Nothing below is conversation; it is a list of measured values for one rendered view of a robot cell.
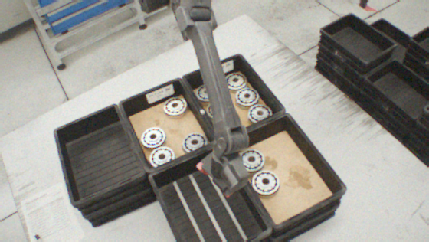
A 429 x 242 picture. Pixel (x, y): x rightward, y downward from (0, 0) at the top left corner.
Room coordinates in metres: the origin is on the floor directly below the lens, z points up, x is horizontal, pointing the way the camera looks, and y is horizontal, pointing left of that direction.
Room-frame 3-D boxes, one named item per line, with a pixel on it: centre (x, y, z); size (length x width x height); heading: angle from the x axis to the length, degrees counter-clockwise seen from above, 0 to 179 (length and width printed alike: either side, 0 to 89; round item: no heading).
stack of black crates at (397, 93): (1.28, -1.15, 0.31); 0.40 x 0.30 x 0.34; 26
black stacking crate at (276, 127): (0.66, -0.23, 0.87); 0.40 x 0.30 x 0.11; 18
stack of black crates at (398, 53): (1.82, -1.34, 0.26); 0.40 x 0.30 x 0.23; 26
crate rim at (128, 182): (0.85, 0.47, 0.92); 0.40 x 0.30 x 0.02; 18
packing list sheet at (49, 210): (0.68, 0.75, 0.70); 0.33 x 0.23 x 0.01; 26
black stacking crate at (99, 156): (0.85, 0.47, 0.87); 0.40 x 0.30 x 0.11; 18
